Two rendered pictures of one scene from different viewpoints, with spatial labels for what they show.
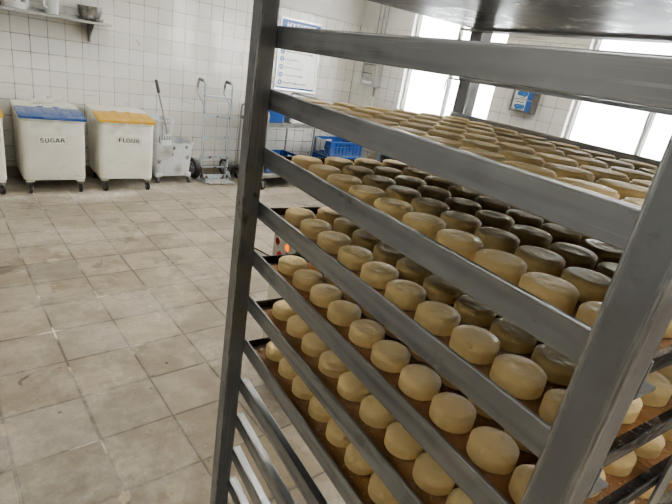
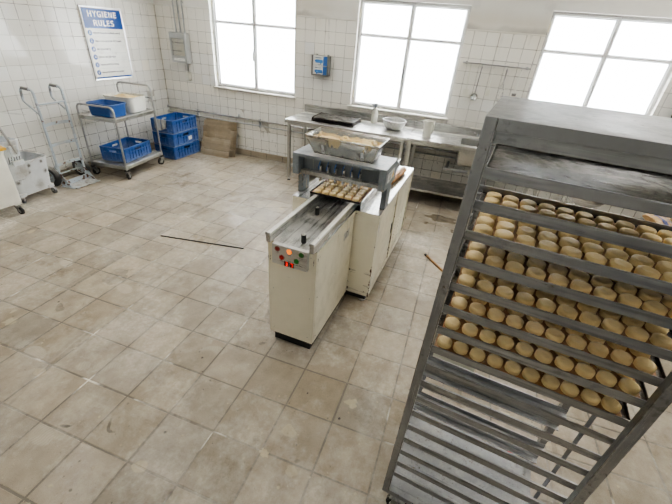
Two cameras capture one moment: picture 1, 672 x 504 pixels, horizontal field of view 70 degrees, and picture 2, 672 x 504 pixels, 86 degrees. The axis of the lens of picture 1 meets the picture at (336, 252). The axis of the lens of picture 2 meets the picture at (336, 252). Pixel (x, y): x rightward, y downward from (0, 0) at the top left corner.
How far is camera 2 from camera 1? 1.01 m
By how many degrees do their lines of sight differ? 29
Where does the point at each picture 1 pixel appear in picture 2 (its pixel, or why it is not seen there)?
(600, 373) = not seen: outside the picture
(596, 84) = not seen: outside the picture
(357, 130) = (561, 259)
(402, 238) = (595, 301)
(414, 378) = (578, 342)
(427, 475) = (589, 373)
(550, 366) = (638, 324)
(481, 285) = (646, 316)
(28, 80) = not seen: outside the picture
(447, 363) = (623, 341)
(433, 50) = (623, 238)
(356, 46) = (562, 226)
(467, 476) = (632, 372)
